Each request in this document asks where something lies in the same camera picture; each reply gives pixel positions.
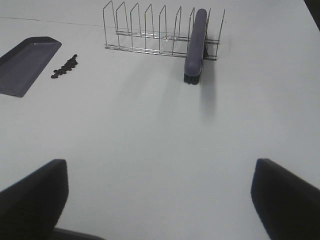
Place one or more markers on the purple plastic dustpan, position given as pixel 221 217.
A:
pixel 21 66

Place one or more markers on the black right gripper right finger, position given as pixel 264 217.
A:
pixel 287 205

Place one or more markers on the pile of coffee beans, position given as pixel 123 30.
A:
pixel 68 66

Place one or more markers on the metal wire dish rack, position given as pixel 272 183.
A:
pixel 147 31

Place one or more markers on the purple hand brush black bristles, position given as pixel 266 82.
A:
pixel 196 49

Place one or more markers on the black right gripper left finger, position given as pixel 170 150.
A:
pixel 31 208

